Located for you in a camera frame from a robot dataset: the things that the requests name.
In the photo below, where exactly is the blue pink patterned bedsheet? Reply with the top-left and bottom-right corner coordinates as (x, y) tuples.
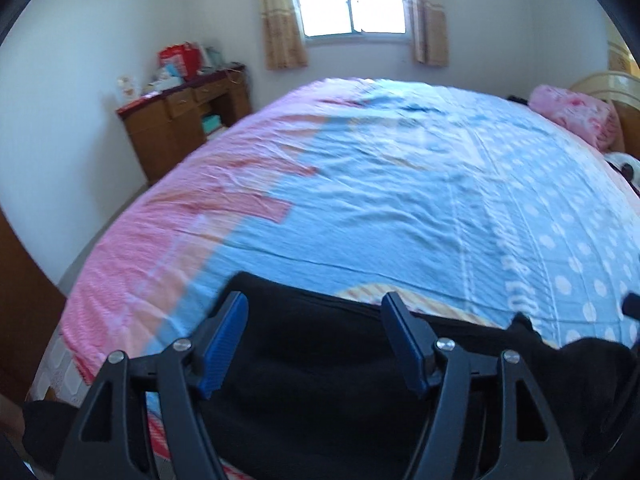
(61, 79), (639, 387)

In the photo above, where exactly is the white pillow with dark dots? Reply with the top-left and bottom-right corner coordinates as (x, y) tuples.
(604, 152), (640, 194)

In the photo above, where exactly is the brown wooden desk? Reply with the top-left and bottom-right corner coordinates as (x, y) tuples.
(116, 63), (252, 185)

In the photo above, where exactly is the pink floral folded quilt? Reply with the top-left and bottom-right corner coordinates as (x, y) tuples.
(528, 84), (623, 153)

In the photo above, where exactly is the teal box under desk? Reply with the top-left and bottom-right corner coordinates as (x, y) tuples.
(202, 115), (222, 136)

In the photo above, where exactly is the white floral gift bag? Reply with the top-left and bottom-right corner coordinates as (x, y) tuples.
(117, 75), (140, 106)

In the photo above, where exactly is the beige wooden headboard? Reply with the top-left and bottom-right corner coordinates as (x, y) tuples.
(570, 70), (640, 158)

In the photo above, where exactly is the tissue box on desk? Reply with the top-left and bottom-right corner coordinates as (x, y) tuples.
(148, 68), (183, 92)

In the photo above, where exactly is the red gift bag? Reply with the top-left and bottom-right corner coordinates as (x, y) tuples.
(157, 42), (202, 80)

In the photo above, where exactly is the left beige curtain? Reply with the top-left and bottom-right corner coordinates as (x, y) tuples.
(260, 0), (308, 70)

